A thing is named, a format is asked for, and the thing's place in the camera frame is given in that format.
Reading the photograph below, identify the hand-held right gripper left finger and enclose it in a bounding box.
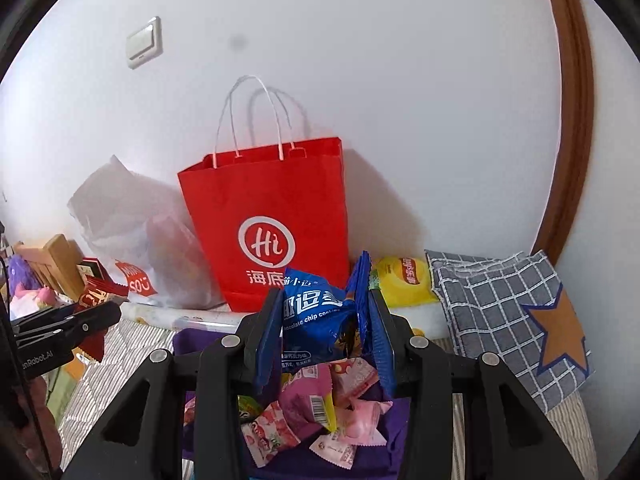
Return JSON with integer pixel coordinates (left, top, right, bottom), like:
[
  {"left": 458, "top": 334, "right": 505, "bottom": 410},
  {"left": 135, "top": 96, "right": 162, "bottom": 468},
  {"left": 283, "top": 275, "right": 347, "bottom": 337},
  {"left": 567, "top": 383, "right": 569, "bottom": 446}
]
[{"left": 62, "top": 287, "right": 286, "bottom": 480}]

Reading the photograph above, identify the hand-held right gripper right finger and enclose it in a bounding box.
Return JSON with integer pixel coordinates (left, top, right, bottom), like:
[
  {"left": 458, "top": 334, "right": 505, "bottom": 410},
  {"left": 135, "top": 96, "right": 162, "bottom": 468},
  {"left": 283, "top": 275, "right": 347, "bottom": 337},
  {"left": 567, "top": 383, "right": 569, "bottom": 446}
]
[{"left": 367, "top": 290, "right": 586, "bottom": 480}]

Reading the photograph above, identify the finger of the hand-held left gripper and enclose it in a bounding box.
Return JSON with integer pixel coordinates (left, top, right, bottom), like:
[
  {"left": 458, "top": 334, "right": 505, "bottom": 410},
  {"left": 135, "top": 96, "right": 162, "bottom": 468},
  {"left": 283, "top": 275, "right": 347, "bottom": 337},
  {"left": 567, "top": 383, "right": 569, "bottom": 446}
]
[
  {"left": 16, "top": 301, "right": 123, "bottom": 354},
  {"left": 9, "top": 305, "right": 77, "bottom": 336}
]

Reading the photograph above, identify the dark red snack packet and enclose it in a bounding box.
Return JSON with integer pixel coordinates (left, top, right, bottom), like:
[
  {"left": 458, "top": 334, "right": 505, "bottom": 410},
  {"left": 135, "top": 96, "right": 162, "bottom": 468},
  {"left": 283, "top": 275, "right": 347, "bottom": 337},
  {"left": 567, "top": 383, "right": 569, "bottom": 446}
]
[{"left": 75, "top": 275, "right": 128, "bottom": 363}]

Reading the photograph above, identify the blue cookie packet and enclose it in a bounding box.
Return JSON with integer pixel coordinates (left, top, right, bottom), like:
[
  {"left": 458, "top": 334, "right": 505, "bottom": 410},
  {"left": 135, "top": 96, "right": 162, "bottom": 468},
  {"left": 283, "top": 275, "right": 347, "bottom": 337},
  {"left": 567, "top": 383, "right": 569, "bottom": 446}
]
[{"left": 280, "top": 250, "right": 373, "bottom": 376}]

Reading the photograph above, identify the green snack packet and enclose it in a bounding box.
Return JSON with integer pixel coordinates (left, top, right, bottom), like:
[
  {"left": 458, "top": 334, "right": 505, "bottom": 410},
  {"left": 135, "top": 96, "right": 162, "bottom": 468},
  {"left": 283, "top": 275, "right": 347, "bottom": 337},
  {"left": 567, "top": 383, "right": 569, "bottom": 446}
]
[{"left": 237, "top": 395, "right": 263, "bottom": 421}]

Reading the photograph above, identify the light pink candy packet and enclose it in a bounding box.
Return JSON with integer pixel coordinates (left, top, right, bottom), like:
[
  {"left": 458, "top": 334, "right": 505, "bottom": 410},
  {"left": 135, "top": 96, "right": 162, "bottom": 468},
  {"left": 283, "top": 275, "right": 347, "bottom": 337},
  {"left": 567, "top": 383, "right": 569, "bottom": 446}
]
[{"left": 345, "top": 397, "right": 394, "bottom": 447}]

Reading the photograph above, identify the purple cloth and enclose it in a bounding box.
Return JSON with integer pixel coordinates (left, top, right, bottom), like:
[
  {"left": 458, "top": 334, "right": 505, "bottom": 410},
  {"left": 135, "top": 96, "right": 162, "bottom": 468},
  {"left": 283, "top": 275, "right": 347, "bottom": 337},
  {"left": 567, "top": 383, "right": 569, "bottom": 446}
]
[{"left": 172, "top": 327, "right": 416, "bottom": 480}]

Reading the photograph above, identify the person's left hand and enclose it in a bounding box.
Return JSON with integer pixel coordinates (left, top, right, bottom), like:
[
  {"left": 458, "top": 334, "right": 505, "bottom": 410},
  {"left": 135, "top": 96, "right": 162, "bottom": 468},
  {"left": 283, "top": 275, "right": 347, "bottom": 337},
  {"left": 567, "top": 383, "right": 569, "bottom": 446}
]
[{"left": 15, "top": 375, "right": 64, "bottom": 472}]

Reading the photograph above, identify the pink cartoon snack packet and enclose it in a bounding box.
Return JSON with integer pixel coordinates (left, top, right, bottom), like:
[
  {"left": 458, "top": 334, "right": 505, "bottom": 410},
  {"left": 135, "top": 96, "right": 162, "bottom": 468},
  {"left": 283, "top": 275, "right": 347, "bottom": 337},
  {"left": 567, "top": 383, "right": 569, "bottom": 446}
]
[{"left": 330, "top": 357, "right": 379, "bottom": 406}]

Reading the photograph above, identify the purple plush toy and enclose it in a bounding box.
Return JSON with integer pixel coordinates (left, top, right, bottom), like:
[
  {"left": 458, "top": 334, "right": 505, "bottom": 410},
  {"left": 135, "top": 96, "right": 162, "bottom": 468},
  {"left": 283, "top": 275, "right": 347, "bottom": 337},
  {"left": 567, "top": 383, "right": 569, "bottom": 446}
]
[{"left": 7, "top": 254, "right": 43, "bottom": 291}]

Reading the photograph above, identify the large pink snack bag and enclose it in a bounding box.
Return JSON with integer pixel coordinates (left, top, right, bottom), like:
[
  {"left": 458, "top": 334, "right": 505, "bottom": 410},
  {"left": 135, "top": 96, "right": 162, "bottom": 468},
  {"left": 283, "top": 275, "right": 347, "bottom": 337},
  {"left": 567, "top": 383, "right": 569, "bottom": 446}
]
[{"left": 277, "top": 362, "right": 341, "bottom": 433}]

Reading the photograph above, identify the patterned book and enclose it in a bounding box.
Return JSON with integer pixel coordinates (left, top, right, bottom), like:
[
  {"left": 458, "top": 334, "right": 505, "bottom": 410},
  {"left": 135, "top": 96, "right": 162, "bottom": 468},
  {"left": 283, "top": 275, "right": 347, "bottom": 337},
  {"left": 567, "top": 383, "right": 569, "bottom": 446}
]
[{"left": 75, "top": 257, "right": 108, "bottom": 281}]

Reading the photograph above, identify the wooden headboard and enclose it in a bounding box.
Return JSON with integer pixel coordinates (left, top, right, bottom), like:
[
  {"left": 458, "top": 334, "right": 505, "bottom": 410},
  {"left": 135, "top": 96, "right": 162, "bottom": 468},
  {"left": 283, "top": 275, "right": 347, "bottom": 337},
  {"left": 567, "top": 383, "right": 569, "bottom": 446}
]
[{"left": 12, "top": 234, "right": 86, "bottom": 301}]

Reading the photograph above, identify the yellow chip bag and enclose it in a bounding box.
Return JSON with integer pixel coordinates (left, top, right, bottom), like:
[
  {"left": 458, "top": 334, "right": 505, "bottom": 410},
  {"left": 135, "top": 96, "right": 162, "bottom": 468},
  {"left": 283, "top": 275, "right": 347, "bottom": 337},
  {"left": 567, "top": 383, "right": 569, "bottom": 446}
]
[{"left": 372, "top": 256, "right": 441, "bottom": 308}]

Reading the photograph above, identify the berry print wafer packet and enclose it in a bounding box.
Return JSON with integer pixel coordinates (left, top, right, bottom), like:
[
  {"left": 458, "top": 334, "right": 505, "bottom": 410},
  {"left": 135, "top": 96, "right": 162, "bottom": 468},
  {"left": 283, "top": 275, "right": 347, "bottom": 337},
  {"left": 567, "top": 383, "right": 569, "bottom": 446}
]
[{"left": 240, "top": 400, "right": 302, "bottom": 468}]

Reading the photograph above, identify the pink white snack packet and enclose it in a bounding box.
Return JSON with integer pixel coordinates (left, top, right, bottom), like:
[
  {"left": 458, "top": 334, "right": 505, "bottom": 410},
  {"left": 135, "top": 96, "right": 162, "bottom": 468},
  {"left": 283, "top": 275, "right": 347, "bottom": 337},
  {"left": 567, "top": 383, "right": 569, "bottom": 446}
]
[{"left": 309, "top": 432, "right": 359, "bottom": 467}]

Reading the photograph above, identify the checkered grey folded cloth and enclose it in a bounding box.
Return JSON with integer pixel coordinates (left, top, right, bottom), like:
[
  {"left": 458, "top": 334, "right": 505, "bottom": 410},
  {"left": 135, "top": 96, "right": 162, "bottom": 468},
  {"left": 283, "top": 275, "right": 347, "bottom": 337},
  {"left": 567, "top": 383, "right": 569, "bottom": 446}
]
[{"left": 425, "top": 249, "right": 596, "bottom": 415}]

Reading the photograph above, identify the white plastic shopping bag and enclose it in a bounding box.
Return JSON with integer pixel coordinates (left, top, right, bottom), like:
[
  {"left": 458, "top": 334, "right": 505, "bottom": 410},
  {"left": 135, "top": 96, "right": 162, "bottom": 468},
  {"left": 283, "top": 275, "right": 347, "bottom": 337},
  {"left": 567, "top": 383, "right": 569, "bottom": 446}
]
[{"left": 67, "top": 155, "right": 226, "bottom": 311}]

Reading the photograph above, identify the red paper bag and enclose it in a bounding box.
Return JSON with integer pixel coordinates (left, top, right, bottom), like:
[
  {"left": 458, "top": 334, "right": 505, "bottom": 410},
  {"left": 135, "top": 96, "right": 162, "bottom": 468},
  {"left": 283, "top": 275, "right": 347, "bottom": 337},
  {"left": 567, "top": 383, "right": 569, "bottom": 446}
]
[{"left": 177, "top": 75, "right": 351, "bottom": 313}]

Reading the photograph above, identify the striped mattress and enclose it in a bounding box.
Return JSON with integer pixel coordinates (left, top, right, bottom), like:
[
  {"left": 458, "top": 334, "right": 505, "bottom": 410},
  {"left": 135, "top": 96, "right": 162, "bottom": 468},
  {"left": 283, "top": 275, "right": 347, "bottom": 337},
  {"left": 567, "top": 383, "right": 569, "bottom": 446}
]
[{"left": 57, "top": 320, "right": 598, "bottom": 480}]

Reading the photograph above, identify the white light switch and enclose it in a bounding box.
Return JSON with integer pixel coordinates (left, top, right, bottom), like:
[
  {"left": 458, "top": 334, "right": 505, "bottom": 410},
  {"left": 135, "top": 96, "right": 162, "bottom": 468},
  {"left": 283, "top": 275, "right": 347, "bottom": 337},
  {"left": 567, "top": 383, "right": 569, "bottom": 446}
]
[{"left": 125, "top": 16, "right": 163, "bottom": 70}]

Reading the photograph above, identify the brown door frame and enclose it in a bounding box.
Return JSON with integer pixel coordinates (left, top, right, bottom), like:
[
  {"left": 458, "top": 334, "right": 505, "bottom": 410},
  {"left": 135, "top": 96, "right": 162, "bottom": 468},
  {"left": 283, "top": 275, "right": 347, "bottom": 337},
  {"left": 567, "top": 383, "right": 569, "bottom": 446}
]
[{"left": 535, "top": 0, "right": 596, "bottom": 266}]

